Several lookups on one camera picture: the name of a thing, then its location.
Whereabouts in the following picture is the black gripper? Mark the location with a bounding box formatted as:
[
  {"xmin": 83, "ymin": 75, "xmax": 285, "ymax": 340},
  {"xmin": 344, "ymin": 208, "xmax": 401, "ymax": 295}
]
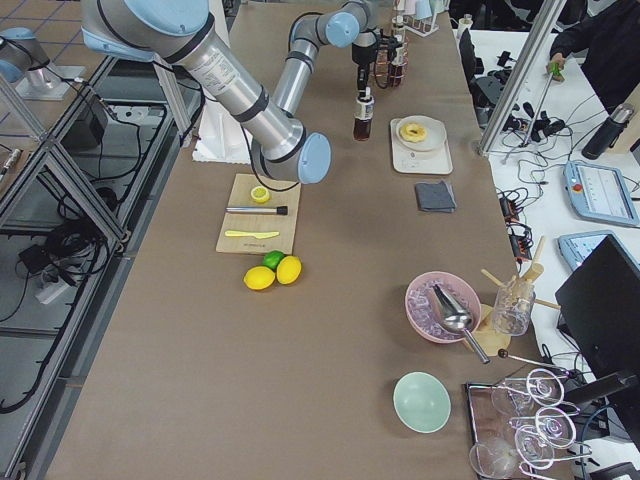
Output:
[{"xmin": 351, "ymin": 29, "xmax": 393, "ymax": 101}]

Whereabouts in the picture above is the tea bottle white cap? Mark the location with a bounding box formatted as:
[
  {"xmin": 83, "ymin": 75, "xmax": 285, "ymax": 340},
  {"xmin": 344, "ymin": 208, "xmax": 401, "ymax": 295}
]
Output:
[{"xmin": 353, "ymin": 95, "xmax": 374, "ymax": 141}]

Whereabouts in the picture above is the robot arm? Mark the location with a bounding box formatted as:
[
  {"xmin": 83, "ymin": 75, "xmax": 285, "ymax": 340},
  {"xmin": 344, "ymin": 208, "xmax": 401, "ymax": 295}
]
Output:
[
  {"xmin": 1, "ymin": 27, "xmax": 68, "ymax": 101},
  {"xmin": 81, "ymin": 1, "xmax": 378, "ymax": 184}
]

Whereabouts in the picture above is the tea bottle in rack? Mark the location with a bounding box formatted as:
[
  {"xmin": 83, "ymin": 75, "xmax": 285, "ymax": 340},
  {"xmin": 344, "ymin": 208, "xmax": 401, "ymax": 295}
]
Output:
[{"xmin": 388, "ymin": 15, "xmax": 406, "ymax": 87}]

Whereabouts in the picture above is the beige serving tray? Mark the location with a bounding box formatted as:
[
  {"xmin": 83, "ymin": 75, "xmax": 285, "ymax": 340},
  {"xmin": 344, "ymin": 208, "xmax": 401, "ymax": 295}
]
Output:
[{"xmin": 390, "ymin": 117, "xmax": 453, "ymax": 175}]

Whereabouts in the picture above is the dark wooden tray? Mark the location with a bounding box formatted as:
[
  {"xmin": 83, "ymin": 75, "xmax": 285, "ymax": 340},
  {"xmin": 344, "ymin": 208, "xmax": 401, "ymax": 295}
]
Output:
[{"xmin": 465, "ymin": 369, "xmax": 579, "ymax": 479}]

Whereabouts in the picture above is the glazed donut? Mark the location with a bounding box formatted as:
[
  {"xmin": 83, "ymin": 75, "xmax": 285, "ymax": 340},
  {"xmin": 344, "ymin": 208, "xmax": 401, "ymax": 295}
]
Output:
[{"xmin": 399, "ymin": 122, "xmax": 427, "ymax": 143}]

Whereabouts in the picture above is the white plate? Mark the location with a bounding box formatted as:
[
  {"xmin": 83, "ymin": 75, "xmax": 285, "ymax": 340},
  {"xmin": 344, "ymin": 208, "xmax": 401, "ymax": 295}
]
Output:
[{"xmin": 396, "ymin": 116, "xmax": 446, "ymax": 152}]

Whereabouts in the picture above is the grey folded cloth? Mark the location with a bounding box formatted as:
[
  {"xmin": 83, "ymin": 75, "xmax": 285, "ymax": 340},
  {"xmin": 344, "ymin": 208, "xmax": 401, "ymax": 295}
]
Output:
[{"xmin": 414, "ymin": 180, "xmax": 457, "ymax": 213}]

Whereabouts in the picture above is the metal muddler black tip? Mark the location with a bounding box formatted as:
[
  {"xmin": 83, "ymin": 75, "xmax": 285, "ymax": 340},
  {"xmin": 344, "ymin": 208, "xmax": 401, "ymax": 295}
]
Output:
[{"xmin": 225, "ymin": 205, "xmax": 289, "ymax": 216}]

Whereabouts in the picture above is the half lemon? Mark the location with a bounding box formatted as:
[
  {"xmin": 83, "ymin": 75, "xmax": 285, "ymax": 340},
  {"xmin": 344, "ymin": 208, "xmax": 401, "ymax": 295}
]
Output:
[{"xmin": 250, "ymin": 186, "xmax": 271, "ymax": 204}]

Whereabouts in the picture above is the wooden cutting board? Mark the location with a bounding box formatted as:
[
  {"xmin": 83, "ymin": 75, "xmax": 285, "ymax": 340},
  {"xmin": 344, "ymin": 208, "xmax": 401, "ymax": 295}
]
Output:
[{"xmin": 216, "ymin": 174, "xmax": 301, "ymax": 254}]

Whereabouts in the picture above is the yellow plastic knife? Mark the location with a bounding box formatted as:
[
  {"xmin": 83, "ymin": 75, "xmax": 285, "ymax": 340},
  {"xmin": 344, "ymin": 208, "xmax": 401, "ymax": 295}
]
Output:
[{"xmin": 224, "ymin": 230, "xmax": 280, "ymax": 239}]

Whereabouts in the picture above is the green lime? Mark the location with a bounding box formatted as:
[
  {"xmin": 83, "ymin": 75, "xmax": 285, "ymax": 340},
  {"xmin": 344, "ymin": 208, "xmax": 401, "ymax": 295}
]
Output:
[{"xmin": 262, "ymin": 250, "xmax": 286, "ymax": 271}]

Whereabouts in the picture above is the whole yellow lemon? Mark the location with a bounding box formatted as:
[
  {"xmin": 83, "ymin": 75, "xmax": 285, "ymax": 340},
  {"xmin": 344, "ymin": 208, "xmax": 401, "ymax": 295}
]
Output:
[{"xmin": 276, "ymin": 255, "xmax": 302, "ymax": 285}]

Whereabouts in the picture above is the pink bowl with ice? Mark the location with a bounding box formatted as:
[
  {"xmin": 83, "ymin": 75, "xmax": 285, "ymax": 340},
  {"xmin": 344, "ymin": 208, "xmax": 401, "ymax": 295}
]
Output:
[{"xmin": 405, "ymin": 271, "xmax": 481, "ymax": 344}]

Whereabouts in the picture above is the metal ice scoop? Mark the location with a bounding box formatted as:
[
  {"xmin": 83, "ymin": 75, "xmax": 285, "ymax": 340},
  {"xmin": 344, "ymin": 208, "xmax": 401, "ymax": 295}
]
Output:
[{"xmin": 431, "ymin": 284, "xmax": 490, "ymax": 364}]

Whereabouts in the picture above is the black thermos bottle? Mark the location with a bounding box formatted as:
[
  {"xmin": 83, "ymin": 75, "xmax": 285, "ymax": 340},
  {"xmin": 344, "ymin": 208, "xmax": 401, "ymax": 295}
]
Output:
[{"xmin": 581, "ymin": 103, "xmax": 635, "ymax": 160}]

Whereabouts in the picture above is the teach pendant tablet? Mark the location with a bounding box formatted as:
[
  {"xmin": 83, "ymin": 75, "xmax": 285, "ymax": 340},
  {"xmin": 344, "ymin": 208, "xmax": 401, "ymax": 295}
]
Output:
[{"xmin": 563, "ymin": 161, "xmax": 639, "ymax": 227}]

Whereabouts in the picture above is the glass jar on stand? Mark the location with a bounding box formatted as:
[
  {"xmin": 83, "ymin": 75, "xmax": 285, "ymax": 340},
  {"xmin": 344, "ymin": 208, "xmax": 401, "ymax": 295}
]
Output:
[{"xmin": 491, "ymin": 279, "xmax": 535, "ymax": 336}]

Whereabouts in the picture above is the round wooden stand base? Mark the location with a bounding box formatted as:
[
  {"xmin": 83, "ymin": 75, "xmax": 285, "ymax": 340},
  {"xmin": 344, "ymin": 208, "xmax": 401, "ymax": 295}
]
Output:
[{"xmin": 472, "ymin": 304, "xmax": 511, "ymax": 357}]

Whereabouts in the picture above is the mint green bowl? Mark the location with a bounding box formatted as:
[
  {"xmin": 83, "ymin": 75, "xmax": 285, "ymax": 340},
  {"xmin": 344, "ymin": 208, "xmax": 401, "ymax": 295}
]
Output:
[{"xmin": 393, "ymin": 372, "xmax": 451, "ymax": 434}]

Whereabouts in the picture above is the clear glass cup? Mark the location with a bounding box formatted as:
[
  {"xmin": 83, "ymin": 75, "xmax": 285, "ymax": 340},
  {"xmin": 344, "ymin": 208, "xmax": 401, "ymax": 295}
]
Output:
[{"xmin": 469, "ymin": 437, "xmax": 519, "ymax": 479}]

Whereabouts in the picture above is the copper wire bottle rack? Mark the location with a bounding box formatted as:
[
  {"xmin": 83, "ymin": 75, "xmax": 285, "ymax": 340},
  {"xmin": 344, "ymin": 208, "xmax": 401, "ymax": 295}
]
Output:
[{"xmin": 373, "ymin": 35, "xmax": 408, "ymax": 89}]

